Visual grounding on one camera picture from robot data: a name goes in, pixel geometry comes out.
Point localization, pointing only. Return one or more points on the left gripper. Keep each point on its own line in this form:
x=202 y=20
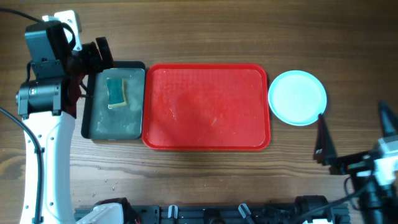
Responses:
x=96 y=64

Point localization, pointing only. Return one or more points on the red plastic tray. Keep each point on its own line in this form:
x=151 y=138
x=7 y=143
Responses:
x=206 y=107

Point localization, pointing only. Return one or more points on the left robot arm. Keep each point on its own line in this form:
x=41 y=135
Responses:
x=47 y=110

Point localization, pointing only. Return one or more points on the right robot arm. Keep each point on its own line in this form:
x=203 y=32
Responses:
x=377 y=204

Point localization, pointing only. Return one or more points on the black metal tray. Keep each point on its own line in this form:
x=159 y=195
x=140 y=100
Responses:
x=122 y=123

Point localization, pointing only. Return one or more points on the light blue plate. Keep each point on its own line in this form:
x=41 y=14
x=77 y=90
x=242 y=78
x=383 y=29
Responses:
x=297 y=98

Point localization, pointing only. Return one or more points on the green yellow sponge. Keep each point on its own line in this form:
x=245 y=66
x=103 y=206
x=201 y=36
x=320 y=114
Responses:
x=116 y=92

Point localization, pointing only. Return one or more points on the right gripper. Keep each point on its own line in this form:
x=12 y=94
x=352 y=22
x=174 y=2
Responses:
x=353 y=162

